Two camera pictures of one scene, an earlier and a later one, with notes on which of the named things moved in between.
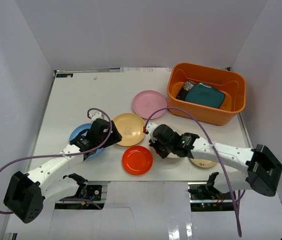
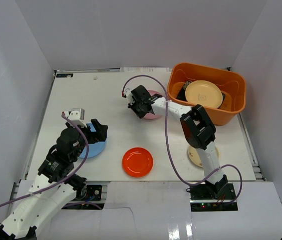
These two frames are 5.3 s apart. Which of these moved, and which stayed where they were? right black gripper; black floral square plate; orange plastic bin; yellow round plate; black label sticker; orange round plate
Moved: right black gripper; yellow round plate
Stayed: black label sticker; orange round plate; orange plastic bin; black floral square plate
